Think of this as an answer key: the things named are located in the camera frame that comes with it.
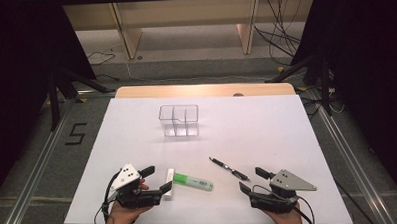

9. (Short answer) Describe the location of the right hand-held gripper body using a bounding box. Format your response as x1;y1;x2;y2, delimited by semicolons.
248;168;319;215

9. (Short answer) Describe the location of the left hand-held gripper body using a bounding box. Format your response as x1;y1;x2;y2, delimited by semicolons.
108;161;165;210

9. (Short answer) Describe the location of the black pen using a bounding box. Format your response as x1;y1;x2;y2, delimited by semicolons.
208;155;251;184

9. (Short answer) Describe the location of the green highlighter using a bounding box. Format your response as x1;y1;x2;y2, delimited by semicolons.
172;171;214;194

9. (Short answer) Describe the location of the clear plastic organizer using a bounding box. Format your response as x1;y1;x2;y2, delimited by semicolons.
157;103;200;138

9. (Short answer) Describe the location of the person's right hand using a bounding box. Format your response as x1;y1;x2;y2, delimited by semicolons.
263;202;305;224

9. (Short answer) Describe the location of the person's left hand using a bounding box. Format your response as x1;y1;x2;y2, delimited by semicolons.
101;179;153;224

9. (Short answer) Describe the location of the white tube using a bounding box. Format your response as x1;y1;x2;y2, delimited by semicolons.
161;168;176;199

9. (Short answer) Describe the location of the white table mat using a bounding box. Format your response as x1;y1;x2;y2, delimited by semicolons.
59;89;355;224

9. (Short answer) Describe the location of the black tripod stand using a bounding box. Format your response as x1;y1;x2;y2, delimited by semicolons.
45;61;118;132
264;52;335;120

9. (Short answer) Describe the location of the black curtain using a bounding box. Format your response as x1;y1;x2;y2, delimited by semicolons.
288;0;397;212
0;0;102;205

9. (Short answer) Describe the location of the wooden desk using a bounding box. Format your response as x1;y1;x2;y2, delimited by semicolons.
62;0;319;63

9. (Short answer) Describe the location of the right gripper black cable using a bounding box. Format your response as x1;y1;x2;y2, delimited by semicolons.
252;182;316;224

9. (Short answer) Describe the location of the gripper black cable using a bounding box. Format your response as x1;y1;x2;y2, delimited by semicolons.
252;182;316;224
91;169;125;224

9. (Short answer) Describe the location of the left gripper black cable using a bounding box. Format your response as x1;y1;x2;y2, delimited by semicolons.
91;169;125;224

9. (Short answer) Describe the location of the metal floor rail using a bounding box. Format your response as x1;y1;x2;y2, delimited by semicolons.
0;89;121;224
305;84;397;224

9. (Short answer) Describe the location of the black floor cable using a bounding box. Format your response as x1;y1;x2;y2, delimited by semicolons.
85;50;121;84

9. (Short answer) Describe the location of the bundle of black cables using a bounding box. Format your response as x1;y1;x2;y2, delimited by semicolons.
253;0;307;68

